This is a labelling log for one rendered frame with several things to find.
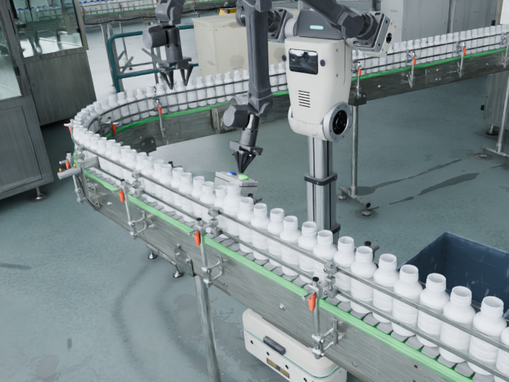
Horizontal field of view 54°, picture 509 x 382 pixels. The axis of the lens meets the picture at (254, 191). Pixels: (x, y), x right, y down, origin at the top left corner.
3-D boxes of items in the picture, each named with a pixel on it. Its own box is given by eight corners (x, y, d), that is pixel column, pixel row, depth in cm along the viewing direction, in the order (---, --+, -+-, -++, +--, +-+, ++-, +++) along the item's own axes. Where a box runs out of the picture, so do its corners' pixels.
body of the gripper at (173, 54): (157, 67, 173) (154, 45, 170) (182, 61, 179) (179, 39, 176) (168, 68, 168) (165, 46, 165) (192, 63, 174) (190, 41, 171)
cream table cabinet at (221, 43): (283, 103, 647) (278, 7, 596) (307, 114, 596) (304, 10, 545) (203, 120, 608) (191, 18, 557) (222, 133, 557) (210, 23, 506)
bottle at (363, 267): (365, 318, 119) (367, 260, 112) (345, 308, 123) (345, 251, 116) (380, 306, 123) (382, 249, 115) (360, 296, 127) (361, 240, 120)
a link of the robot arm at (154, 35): (179, 6, 163) (164, 6, 169) (149, 10, 156) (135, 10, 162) (185, 43, 168) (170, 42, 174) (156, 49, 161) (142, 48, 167)
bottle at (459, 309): (441, 364, 105) (449, 301, 98) (435, 343, 110) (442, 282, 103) (472, 364, 104) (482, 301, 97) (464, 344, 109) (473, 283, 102)
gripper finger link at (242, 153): (238, 174, 166) (244, 147, 164) (224, 169, 171) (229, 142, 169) (253, 174, 171) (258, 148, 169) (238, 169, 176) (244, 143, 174)
